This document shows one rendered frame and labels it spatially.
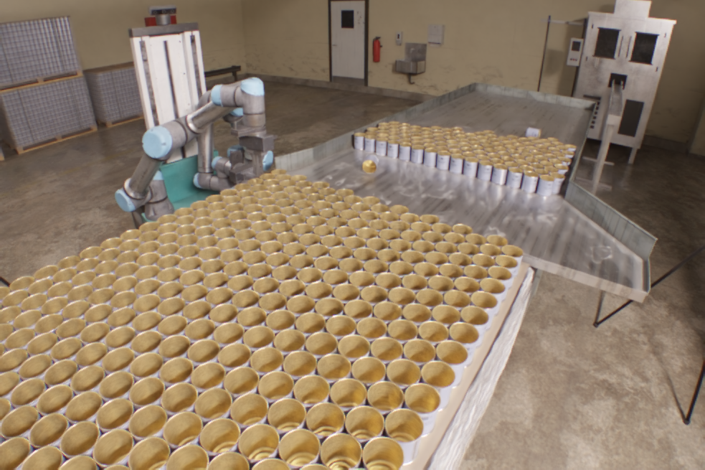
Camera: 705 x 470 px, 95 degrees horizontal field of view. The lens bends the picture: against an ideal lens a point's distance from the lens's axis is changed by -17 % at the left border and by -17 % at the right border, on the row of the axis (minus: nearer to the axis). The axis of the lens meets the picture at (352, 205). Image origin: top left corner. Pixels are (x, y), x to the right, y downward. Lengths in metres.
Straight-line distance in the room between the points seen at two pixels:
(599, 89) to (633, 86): 0.44
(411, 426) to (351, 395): 0.13
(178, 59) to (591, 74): 5.33
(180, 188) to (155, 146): 0.64
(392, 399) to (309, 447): 0.19
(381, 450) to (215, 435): 0.30
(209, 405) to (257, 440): 0.12
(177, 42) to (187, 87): 0.23
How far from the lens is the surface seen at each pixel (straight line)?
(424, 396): 0.82
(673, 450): 2.53
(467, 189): 1.75
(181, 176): 2.20
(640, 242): 1.56
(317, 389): 0.82
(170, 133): 1.62
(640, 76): 6.20
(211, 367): 0.85
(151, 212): 2.06
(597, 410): 2.46
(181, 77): 2.19
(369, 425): 0.80
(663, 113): 7.77
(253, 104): 1.31
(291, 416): 0.81
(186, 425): 0.82
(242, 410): 0.81
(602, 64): 6.17
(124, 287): 1.18
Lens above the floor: 1.80
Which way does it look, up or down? 28 degrees down
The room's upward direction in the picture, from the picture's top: straight up
